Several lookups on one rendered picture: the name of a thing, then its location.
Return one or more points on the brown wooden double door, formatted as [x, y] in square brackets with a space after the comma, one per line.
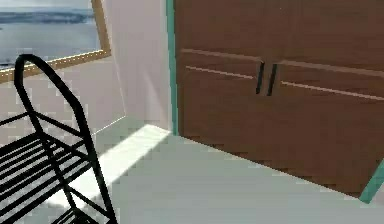
[300, 110]

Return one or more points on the black metal rack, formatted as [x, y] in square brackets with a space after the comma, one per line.
[83, 126]

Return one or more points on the wood framed window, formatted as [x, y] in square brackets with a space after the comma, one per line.
[46, 36]

